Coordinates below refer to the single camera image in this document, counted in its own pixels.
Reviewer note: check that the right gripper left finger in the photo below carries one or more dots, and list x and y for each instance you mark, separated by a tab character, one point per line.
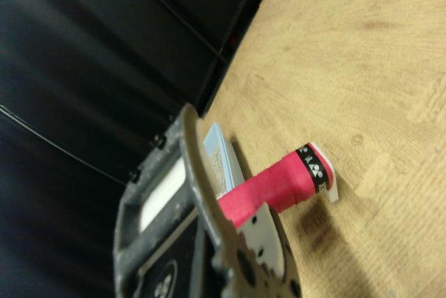
162	148

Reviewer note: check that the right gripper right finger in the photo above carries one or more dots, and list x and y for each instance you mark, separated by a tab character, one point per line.
265	242

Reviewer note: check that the blue litter tray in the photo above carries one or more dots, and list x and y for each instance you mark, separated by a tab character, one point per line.
223	145

